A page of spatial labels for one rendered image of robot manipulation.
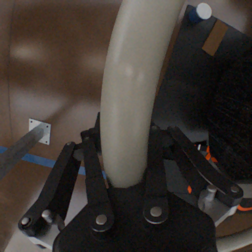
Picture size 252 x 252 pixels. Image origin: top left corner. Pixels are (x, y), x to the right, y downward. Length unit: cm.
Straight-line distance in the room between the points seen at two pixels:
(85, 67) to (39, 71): 36
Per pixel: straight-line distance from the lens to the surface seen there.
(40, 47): 125
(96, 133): 16
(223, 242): 32
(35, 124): 137
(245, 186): 88
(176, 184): 113
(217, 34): 124
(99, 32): 111
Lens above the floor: 107
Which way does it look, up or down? 67 degrees down
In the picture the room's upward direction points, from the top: 180 degrees counter-clockwise
